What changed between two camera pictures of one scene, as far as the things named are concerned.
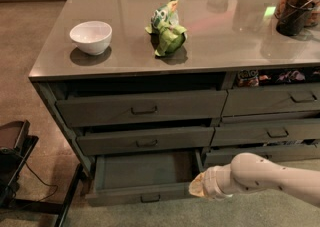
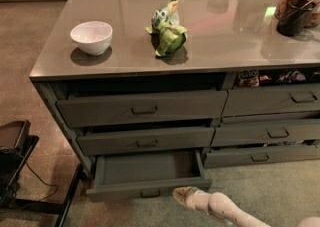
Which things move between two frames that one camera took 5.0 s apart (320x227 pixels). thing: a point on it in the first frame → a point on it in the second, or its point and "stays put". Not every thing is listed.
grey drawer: x=271 y=100 stays put
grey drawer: x=160 y=178 stays put
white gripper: x=210 y=183 → x=198 y=201
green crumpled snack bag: x=168 y=35 stays put
